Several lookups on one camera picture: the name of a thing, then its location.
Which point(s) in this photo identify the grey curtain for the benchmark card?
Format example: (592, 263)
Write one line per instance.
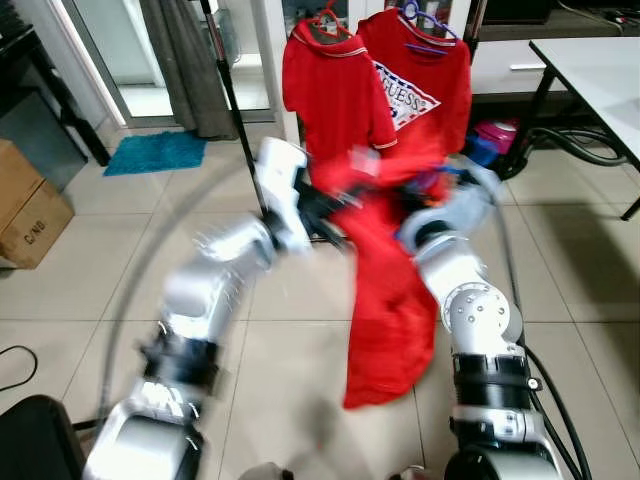
(185, 70)

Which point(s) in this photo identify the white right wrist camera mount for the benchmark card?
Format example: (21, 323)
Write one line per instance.
(478, 180)

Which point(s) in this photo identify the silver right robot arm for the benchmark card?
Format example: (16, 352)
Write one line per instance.
(480, 310)

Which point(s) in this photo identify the teal floor mat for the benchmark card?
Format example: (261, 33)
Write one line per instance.
(155, 153)

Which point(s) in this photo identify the long red garment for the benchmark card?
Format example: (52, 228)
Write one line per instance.
(385, 300)

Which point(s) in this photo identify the red plastic hanger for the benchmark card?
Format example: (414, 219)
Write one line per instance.
(330, 18)

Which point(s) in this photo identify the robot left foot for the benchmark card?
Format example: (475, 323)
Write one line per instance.
(265, 472)

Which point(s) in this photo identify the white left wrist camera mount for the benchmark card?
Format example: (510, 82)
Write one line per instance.
(280, 175)

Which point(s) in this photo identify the grey wall-mounted box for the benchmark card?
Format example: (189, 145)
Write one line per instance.
(230, 35)

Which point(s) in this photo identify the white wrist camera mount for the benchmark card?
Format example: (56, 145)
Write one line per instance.
(478, 180)
(280, 175)

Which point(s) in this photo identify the black chair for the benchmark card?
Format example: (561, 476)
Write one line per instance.
(35, 445)

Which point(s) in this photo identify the aluminium sliding glass door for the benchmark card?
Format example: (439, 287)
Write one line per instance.
(120, 50)

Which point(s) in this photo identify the black electronic box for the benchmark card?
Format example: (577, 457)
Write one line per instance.
(520, 10)

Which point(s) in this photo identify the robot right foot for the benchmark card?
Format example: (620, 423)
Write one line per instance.
(410, 473)

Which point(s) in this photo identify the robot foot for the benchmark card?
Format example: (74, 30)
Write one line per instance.
(410, 473)
(265, 472)

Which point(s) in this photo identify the plain red polo shirt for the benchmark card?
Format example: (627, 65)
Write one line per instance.
(335, 100)

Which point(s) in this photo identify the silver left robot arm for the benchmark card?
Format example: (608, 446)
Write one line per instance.
(200, 290)

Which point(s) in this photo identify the pink vacuum cleaner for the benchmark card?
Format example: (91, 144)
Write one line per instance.
(497, 135)

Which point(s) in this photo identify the black cabinet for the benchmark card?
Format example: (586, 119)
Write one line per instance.
(30, 70)

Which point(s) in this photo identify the white table black legs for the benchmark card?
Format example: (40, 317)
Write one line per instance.
(600, 80)

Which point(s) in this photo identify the brown cardboard box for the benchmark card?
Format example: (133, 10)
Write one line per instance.
(35, 225)

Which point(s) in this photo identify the metal clothes rack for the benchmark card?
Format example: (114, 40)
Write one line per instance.
(236, 110)

